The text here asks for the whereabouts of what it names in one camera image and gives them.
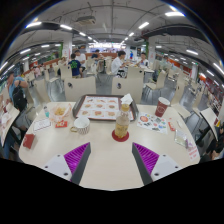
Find dark serving tray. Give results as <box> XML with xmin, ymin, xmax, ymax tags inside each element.
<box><xmin>72</xmin><ymin>94</ymin><xmax>140</xmax><ymax>122</ymax></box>

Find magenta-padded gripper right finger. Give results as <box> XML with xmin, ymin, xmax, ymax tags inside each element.
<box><xmin>131</xmin><ymin>142</ymin><xmax>183</xmax><ymax>186</ymax></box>

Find clear bottle with yellow cap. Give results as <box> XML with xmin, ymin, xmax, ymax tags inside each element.
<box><xmin>114</xmin><ymin>103</ymin><xmax>131</xmax><ymax>139</ymax></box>

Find person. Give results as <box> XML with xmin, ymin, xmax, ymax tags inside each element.
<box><xmin>6</xmin><ymin>70</ymin><xmax>29</xmax><ymax>113</ymax></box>
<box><xmin>73</xmin><ymin>49</ymin><xmax>87</xmax><ymax>68</ymax></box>
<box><xmin>136</xmin><ymin>52</ymin><xmax>150</xmax><ymax>68</ymax></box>
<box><xmin>110</xmin><ymin>50</ymin><xmax>128</xmax><ymax>76</ymax></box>
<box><xmin>67</xmin><ymin>53</ymin><xmax>83</xmax><ymax>78</ymax></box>
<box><xmin>201</xmin><ymin>123</ymin><xmax>224</xmax><ymax>162</ymax></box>
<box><xmin>33</xmin><ymin>64</ymin><xmax>43</xmax><ymax>78</ymax></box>
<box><xmin>90</xmin><ymin>49</ymin><xmax>101</xmax><ymax>60</ymax></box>

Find white leaflet with red print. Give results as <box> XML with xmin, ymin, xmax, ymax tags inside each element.
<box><xmin>186</xmin><ymin>143</ymin><xmax>200</xmax><ymax>161</ymax></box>

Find paper tray liner with food pictures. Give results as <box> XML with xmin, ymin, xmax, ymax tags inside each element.
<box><xmin>77</xmin><ymin>95</ymin><xmax>134</xmax><ymax>121</ymax></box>

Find group of ceiling strip lights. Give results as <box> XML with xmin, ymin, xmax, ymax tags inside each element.
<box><xmin>0</xmin><ymin>9</ymin><xmax>224</xmax><ymax>81</ymax></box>

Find red sauce packet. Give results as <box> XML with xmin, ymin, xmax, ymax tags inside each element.
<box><xmin>54</xmin><ymin>120</ymin><xmax>69</xmax><ymax>129</ymax></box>

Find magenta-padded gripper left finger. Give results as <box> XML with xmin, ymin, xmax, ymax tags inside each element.
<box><xmin>42</xmin><ymin>141</ymin><xmax>92</xmax><ymax>186</ymax></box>

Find white printed card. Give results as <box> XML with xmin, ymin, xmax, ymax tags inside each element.
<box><xmin>32</xmin><ymin>117</ymin><xmax>53</xmax><ymax>133</ymax></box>

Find white patterned mug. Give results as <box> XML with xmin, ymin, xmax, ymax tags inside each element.
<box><xmin>69</xmin><ymin>115</ymin><xmax>91</xmax><ymax>135</ymax></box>

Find red paper cup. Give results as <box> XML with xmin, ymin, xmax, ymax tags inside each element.
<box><xmin>154</xmin><ymin>96</ymin><xmax>171</xmax><ymax>118</ymax></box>

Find small teal bottle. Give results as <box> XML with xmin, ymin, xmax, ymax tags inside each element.
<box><xmin>43</xmin><ymin>105</ymin><xmax>51</xmax><ymax>118</ymax></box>

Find ceiling air conditioning unit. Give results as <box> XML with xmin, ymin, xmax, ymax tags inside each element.
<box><xmin>75</xmin><ymin>15</ymin><xmax>97</xmax><ymax>26</ymax></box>

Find clear plastic packet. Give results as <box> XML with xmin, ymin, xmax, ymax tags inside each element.
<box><xmin>174</xmin><ymin>129</ymin><xmax>189</xmax><ymax>148</ymax></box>

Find red box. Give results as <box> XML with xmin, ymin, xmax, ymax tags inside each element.
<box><xmin>22</xmin><ymin>133</ymin><xmax>36</xmax><ymax>150</ymax></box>

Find flat round red coaster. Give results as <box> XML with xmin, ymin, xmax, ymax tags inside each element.
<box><xmin>111</xmin><ymin>129</ymin><xmax>130</xmax><ymax>143</ymax></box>

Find beige chair with round hole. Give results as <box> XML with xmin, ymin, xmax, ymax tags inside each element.
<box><xmin>63</xmin><ymin>76</ymin><xmax>97</xmax><ymax>103</ymax></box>
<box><xmin>111</xmin><ymin>76</ymin><xmax>145</xmax><ymax>104</ymax></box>

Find group of beige chairs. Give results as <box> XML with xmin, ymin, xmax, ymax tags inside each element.
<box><xmin>24</xmin><ymin>56</ymin><xmax>214</xmax><ymax>121</ymax></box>

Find white paper napkin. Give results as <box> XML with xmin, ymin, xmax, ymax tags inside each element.
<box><xmin>120</xmin><ymin>93</ymin><xmax>134</xmax><ymax>106</ymax></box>

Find colourful sticker sheet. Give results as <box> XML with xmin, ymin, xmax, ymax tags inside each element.
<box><xmin>136</xmin><ymin>112</ymin><xmax>169</xmax><ymax>135</ymax></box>

